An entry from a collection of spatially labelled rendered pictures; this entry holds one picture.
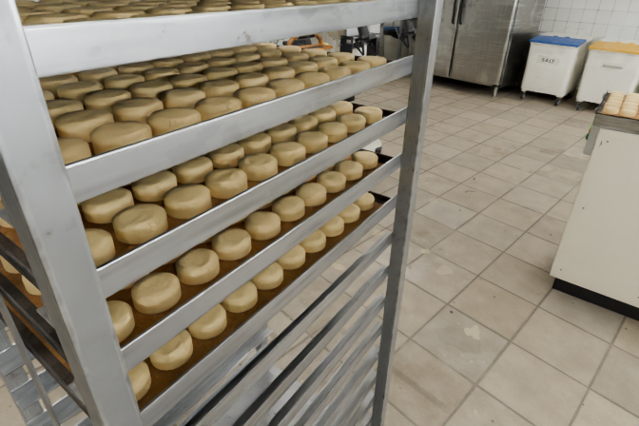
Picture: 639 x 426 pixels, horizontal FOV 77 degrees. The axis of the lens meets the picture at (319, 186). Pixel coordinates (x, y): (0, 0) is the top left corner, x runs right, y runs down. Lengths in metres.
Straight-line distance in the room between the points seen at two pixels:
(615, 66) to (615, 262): 3.58
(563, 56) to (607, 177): 3.72
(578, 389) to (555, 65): 4.31
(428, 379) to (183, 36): 1.59
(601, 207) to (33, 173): 2.03
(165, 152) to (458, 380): 1.58
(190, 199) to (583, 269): 2.01
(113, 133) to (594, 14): 6.06
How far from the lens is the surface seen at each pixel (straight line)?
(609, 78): 5.57
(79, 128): 0.44
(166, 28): 0.35
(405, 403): 1.69
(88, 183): 0.34
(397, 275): 0.93
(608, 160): 2.03
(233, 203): 0.44
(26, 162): 0.29
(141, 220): 0.43
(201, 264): 0.50
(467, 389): 1.78
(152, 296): 0.48
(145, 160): 0.36
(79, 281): 0.33
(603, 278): 2.27
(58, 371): 0.60
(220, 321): 0.56
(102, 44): 0.33
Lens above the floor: 1.36
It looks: 27 degrees down
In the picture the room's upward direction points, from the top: 1 degrees clockwise
